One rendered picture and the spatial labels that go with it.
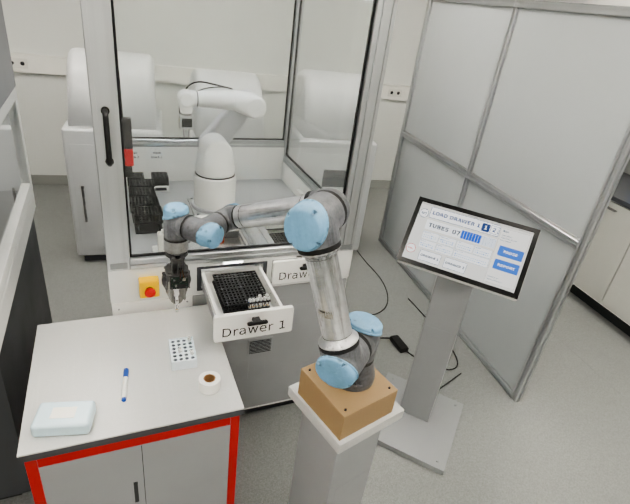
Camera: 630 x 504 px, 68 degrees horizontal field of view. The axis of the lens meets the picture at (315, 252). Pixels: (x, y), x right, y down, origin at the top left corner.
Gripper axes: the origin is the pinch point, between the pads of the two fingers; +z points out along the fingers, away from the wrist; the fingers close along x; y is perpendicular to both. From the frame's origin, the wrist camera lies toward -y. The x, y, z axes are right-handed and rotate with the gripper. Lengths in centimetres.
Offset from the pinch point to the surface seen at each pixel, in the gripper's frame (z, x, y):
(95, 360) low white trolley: 21.4, -26.9, 1.2
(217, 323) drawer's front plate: 6.9, 12.7, 7.1
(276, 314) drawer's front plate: 6.5, 34.0, 6.3
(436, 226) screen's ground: -14, 111, -16
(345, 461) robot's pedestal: 38, 49, 48
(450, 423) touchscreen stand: 93, 138, 5
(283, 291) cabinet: 21, 48, -28
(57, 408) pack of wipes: 16.8, -35.5, 24.9
